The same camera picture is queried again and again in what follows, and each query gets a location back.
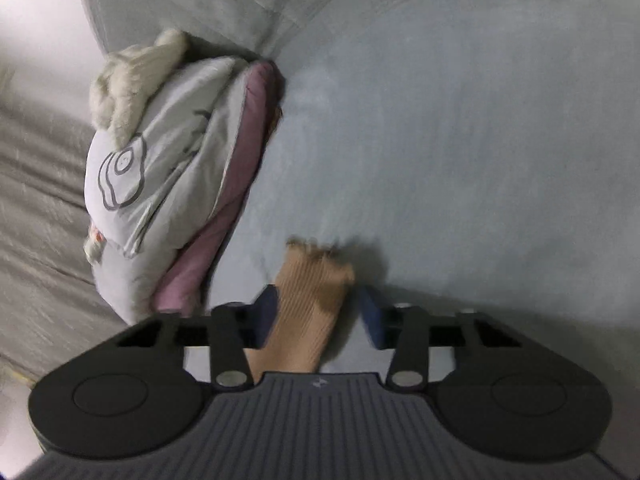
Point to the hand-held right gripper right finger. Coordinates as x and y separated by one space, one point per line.
369 317

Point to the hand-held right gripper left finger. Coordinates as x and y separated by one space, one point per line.
266 317

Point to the brown knit garment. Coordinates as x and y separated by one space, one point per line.
305 310

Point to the pink folded garment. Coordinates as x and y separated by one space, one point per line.
250 150

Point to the grey printed pillow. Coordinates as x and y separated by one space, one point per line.
165 170

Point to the blue-grey bed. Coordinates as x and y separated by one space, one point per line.
450 135

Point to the grey quilt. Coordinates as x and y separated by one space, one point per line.
40 220

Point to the white plush toy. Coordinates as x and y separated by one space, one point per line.
132 85

